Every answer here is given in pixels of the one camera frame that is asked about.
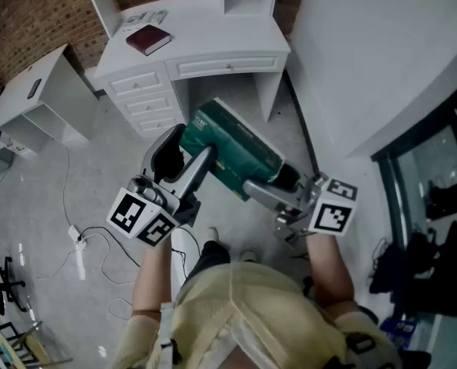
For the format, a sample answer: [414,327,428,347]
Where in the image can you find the person's light knit top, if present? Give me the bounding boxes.
[112,261,402,369]

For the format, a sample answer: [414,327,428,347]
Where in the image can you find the yellow folding chair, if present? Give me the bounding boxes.
[0,320,75,369]

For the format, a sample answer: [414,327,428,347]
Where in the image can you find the white side table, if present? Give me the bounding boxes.
[0,44,98,157]

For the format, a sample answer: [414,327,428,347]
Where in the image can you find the person's right forearm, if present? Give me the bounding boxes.
[304,232,356,309]

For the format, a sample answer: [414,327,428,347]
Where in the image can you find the dark red book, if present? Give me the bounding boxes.
[126,24,172,57]

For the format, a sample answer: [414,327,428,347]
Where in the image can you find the printed magazine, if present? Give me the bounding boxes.
[122,8,168,28]

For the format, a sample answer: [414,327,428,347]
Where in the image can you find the black equipment pile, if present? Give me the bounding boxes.
[368,221,457,318]

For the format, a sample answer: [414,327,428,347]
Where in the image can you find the person's black trousers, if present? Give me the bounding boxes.
[185,240,232,284]

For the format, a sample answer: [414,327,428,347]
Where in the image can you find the black power strip cable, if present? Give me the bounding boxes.
[78,225,141,268]

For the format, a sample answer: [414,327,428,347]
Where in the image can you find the white desk with drawers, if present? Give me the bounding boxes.
[92,0,293,140]

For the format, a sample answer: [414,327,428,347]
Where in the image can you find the white power strip with cable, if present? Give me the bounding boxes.
[34,232,137,288]

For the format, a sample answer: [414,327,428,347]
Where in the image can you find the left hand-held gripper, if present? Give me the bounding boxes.
[105,124,218,248]

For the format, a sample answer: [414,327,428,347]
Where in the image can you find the green pack of tissues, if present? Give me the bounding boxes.
[177,98,286,203]

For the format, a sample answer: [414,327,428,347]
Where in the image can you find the wide white desk drawer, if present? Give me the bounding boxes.
[165,54,286,81]

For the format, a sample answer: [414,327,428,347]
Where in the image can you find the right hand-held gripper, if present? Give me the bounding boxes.
[243,162,359,248]

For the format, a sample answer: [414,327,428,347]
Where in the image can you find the person's left forearm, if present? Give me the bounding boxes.
[131,236,174,314]

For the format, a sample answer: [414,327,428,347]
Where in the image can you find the white drawer with knob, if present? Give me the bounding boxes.
[122,92,175,118]
[108,71,170,98]
[134,115,181,137]

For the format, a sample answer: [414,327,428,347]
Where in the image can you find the black framed glass door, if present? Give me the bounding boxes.
[369,86,457,322]

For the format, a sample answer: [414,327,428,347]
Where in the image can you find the white shelf unit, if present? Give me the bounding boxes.
[80,0,281,38]

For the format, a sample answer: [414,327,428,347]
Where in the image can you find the black office chair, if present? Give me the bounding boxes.
[0,255,28,317]

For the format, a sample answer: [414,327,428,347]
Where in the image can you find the black harness buckle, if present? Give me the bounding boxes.
[345,332,377,355]

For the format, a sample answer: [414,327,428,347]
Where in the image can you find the white floor power strip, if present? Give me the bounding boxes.
[67,224,87,251]

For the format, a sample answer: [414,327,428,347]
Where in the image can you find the black floor cable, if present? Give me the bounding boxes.
[170,227,202,280]

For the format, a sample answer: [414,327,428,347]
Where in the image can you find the white harness strap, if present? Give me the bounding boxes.
[159,301,183,367]

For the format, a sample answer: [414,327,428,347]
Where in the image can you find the blue box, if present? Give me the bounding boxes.
[379,316,418,349]

